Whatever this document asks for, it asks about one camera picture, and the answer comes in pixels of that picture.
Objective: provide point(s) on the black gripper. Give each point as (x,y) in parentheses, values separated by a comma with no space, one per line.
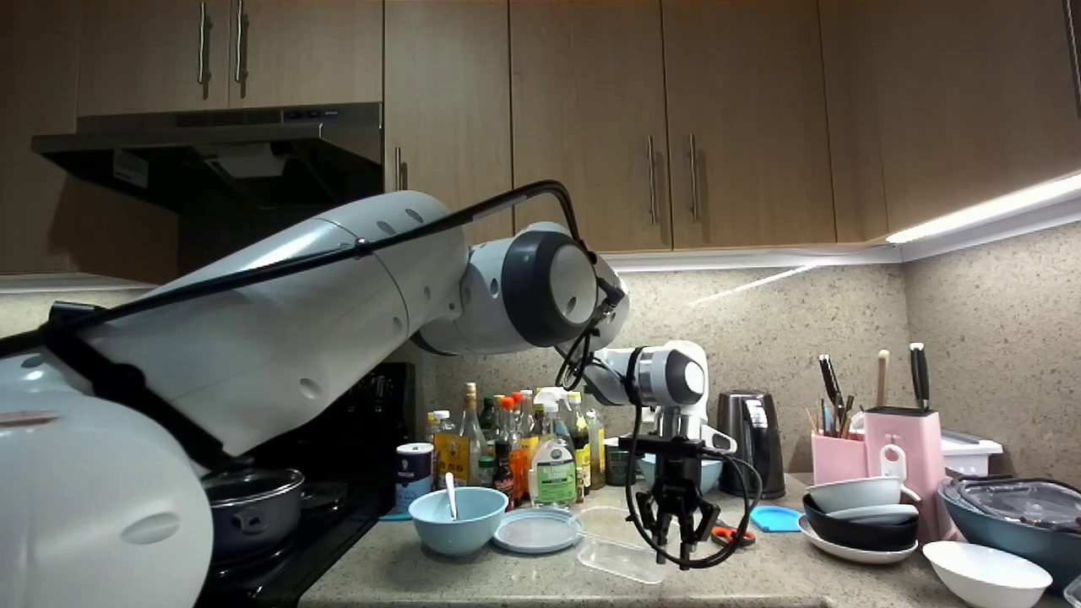
(673,496)

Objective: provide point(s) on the clear lunch box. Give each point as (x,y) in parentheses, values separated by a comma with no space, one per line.
(624,563)

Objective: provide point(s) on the light blue front bowl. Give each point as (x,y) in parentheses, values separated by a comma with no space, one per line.
(481,512)

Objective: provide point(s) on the light blue bowl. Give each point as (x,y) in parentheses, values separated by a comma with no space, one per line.
(481,512)
(710,474)

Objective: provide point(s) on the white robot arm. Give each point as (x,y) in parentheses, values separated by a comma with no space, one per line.
(113,417)

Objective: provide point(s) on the light blue back bowl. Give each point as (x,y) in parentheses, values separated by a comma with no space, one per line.
(710,474)

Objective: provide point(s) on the small white bowl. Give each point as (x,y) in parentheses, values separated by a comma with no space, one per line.
(984,576)

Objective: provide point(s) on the black electric kettle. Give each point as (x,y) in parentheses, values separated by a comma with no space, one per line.
(751,418)

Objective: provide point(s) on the small blue lid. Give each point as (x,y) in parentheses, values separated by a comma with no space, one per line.
(775,516)

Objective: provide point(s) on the green label spray bottle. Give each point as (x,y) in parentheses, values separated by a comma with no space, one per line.
(551,463)

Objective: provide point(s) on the blue rimmed glass lid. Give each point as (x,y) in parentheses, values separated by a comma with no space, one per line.
(537,531)

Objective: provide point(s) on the orange cap sauce bottle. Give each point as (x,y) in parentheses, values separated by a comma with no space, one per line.
(511,459)

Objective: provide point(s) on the pink utensil holder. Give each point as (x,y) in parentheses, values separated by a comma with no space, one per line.
(835,458)

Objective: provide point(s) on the stacked dark bowls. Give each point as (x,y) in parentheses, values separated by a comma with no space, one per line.
(865,522)

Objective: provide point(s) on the yellow label oil bottle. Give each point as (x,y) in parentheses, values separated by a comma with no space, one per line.
(462,442)

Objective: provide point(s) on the metal spoon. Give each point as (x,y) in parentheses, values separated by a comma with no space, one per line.
(451,494)

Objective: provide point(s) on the pink knife block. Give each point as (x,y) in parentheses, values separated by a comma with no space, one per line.
(905,442)

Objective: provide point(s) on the dark blue salt canister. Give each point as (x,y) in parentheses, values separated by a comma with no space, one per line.
(415,474)

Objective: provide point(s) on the dark blue covered pot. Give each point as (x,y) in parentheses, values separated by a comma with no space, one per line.
(1028,516)

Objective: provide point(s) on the dark cooking pot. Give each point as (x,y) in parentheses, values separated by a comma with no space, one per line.
(251,512)

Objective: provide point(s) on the under cabinet light strip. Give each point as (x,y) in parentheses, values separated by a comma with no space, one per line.
(998,207)

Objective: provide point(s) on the black range hood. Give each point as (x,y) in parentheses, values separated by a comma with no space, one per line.
(229,177)

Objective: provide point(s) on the orange handled scissors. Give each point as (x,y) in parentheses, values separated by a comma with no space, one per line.
(732,535)

